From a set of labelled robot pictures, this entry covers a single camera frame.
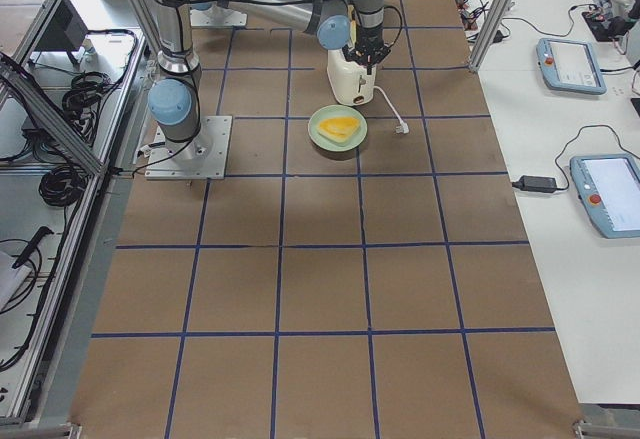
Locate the aluminium frame post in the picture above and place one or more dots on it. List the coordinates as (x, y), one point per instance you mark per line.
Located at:
(487, 33)

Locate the black power adapter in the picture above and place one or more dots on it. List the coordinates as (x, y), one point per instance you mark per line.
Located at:
(538, 184)

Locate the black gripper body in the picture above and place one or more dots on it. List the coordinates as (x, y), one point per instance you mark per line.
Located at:
(370, 39)

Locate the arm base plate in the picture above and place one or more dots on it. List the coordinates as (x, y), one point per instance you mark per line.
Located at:
(204, 158)
(217, 18)

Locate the far blue teach pendant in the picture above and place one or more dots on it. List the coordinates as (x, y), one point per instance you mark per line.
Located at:
(570, 66)

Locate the white two-slot toaster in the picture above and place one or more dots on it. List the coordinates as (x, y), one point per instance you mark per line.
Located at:
(344, 80)

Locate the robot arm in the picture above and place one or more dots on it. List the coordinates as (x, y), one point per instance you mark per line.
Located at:
(350, 30)

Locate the light green round plate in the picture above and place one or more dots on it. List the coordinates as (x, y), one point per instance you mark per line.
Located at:
(336, 111)

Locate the triangular toast on plate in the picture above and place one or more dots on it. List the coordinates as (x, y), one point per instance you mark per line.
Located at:
(338, 129)

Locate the blue teach pendant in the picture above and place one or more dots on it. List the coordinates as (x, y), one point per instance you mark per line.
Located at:
(570, 66)
(608, 188)

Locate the near blue teach pendant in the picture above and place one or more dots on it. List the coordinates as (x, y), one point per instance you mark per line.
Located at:
(608, 188)

